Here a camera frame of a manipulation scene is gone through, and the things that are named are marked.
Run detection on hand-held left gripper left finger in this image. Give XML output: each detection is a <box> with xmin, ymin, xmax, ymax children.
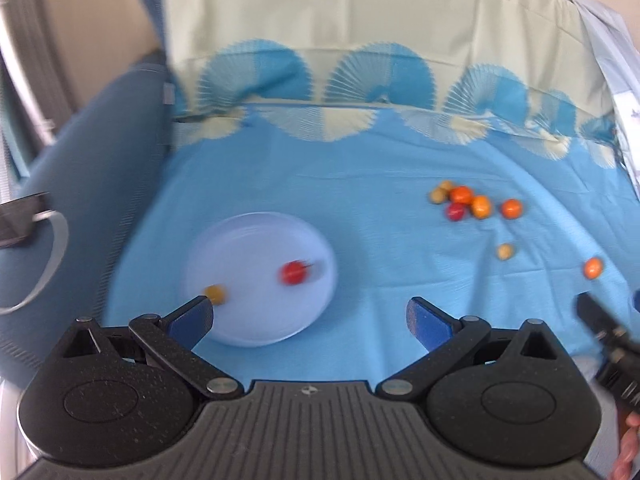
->
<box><xmin>59</xmin><ymin>296</ymin><xmax>246</xmax><ymax>402</ymax></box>

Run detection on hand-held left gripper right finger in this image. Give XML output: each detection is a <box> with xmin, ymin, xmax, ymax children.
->
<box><xmin>375</xmin><ymin>296</ymin><xmax>576</xmax><ymax>403</ymax></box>

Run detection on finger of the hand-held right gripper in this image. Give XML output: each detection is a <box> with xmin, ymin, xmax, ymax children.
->
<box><xmin>576</xmin><ymin>292</ymin><xmax>635</xmax><ymax>348</ymax></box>

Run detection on pale lilac plastic plate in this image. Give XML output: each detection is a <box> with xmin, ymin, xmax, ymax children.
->
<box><xmin>184</xmin><ymin>211</ymin><xmax>338</xmax><ymax>348</ymax></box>

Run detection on person's right hand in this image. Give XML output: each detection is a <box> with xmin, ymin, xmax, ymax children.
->
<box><xmin>611</xmin><ymin>412</ymin><xmax>640</xmax><ymax>480</ymax></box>

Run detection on blue fan-print bed sheet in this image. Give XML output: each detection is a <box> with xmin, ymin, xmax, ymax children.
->
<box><xmin>102</xmin><ymin>102</ymin><xmax>640</xmax><ymax>396</ymax></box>

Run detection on blue upholstered headboard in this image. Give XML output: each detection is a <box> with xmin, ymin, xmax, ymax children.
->
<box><xmin>0</xmin><ymin>50</ymin><xmax>173</xmax><ymax>391</ymax></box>

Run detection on black flat object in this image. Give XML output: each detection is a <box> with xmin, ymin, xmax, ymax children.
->
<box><xmin>0</xmin><ymin>192</ymin><xmax>51</xmax><ymax>249</ymax></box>

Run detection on pale patterned quilt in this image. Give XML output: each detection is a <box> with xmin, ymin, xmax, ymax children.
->
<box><xmin>560</xmin><ymin>0</ymin><xmax>640</xmax><ymax>192</ymax></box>

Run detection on cream fan-print pillow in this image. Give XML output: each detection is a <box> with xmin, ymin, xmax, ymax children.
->
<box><xmin>137</xmin><ymin>0</ymin><xmax>621</xmax><ymax>136</ymax></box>

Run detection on grey strap loop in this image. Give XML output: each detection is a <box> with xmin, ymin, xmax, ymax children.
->
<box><xmin>0</xmin><ymin>209</ymin><xmax>69</xmax><ymax>316</ymax></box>

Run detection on grey metal rail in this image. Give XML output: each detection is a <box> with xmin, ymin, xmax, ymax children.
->
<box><xmin>0</xmin><ymin>0</ymin><xmax>78</xmax><ymax>186</ymax></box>

